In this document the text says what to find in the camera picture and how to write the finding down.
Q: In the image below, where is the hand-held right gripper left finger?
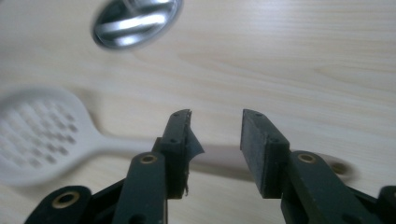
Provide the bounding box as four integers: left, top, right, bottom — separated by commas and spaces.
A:
112, 108, 205, 224

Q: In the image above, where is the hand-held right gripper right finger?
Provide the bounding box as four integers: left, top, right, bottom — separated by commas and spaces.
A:
239, 108, 383, 224

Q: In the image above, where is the white slotted spatula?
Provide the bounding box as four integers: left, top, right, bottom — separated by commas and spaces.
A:
0, 86, 356, 188

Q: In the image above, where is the shiny metal utensil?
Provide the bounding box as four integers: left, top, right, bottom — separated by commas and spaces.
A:
91, 0, 184, 50

